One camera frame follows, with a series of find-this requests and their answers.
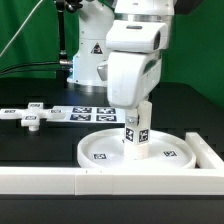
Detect black camera stand pole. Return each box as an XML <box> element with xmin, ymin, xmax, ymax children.
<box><xmin>53</xmin><ymin>0</ymin><xmax>83</xmax><ymax>77</ymax></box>

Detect white round table top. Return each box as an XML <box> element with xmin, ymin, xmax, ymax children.
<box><xmin>77</xmin><ymin>128</ymin><xmax>196</xmax><ymax>170</ymax></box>

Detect white marker sheet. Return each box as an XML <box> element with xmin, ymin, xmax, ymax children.
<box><xmin>53</xmin><ymin>106</ymin><xmax>125</xmax><ymax>124</ymax></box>

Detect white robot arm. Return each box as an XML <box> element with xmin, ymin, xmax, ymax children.
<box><xmin>68</xmin><ymin>0</ymin><xmax>203</xmax><ymax>128</ymax></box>

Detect grey diagonal cable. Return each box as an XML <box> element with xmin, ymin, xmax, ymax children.
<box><xmin>0</xmin><ymin>0</ymin><xmax>44</xmax><ymax>58</ymax></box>

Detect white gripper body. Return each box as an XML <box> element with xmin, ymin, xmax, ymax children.
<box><xmin>99</xmin><ymin>20</ymin><xmax>169</xmax><ymax>109</ymax></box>

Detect black cables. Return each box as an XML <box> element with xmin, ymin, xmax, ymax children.
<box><xmin>0</xmin><ymin>61</ymin><xmax>73</xmax><ymax>76</ymax></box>

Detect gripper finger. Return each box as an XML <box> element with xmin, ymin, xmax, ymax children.
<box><xmin>126</xmin><ymin>116</ymin><xmax>138</xmax><ymax>126</ymax></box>

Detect white cross-shaped table base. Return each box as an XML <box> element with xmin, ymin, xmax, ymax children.
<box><xmin>0</xmin><ymin>101</ymin><xmax>65</xmax><ymax>132</ymax></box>

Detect white L-shaped fence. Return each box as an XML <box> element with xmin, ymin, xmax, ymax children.
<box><xmin>0</xmin><ymin>132</ymin><xmax>224</xmax><ymax>195</ymax></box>

